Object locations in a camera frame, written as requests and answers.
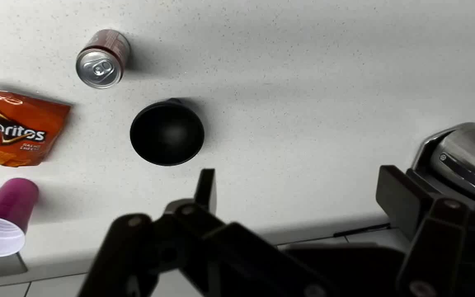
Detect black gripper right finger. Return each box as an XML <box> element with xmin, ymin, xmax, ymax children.
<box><xmin>374</xmin><ymin>164</ymin><xmax>475</xmax><ymax>297</ymax></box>

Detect steel coffee carafe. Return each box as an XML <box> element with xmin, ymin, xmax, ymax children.
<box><xmin>409</xmin><ymin>121</ymin><xmax>475</xmax><ymax>209</ymax></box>

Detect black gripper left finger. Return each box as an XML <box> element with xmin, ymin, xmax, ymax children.
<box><xmin>78</xmin><ymin>167</ymin><xmax>341</xmax><ymax>297</ymax></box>

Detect red soda can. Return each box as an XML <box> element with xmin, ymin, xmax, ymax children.
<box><xmin>74</xmin><ymin>29</ymin><xmax>134</xmax><ymax>90</ymax></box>

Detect purple plastic cup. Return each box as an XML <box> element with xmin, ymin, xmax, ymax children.
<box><xmin>0</xmin><ymin>177</ymin><xmax>41</xmax><ymax>261</ymax></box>

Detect black power cord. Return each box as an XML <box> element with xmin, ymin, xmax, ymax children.
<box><xmin>280</xmin><ymin>222</ymin><xmax>393</xmax><ymax>248</ymax></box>

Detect orange Doritos chip bag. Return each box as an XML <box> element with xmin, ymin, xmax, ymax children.
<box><xmin>0</xmin><ymin>83</ymin><xmax>73</xmax><ymax>169</ymax></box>

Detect black bowl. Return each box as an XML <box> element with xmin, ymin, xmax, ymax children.
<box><xmin>129</xmin><ymin>98</ymin><xmax>206</xmax><ymax>167</ymax></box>

